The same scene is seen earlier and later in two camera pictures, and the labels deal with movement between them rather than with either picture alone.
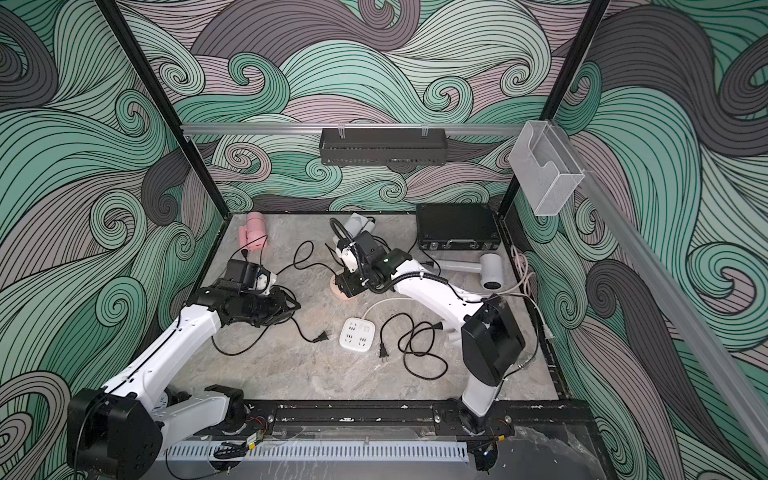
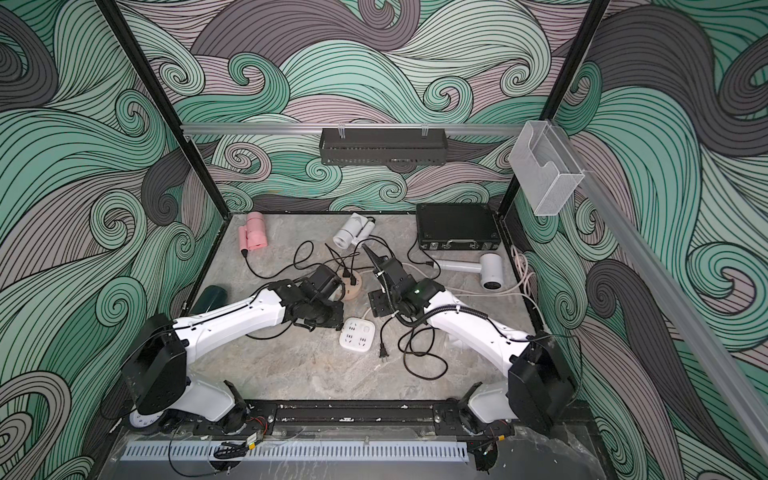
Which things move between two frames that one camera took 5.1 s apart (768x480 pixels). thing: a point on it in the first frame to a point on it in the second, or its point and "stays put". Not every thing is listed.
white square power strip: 357,334 stays put
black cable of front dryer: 383,353 stays put
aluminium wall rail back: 352,128 stays put
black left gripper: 279,308 to 335,320
